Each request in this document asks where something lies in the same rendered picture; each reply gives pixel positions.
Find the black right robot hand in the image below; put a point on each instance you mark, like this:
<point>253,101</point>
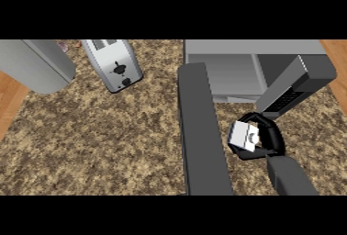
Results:
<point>274,134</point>

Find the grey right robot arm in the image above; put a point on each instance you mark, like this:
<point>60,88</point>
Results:
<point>289,176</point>

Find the dark grey microwave door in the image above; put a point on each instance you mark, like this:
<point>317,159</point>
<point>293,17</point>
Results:
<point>202,131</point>

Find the grey microwave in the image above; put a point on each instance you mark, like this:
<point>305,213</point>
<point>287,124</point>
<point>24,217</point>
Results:
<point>267,73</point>

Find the silver toaster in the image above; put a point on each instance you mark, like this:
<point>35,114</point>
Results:
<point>118,64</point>

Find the small pink object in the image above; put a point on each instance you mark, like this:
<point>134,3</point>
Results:
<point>63,46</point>

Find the grey rounded appliance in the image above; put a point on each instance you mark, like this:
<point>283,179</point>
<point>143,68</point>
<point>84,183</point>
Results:
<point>36,64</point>

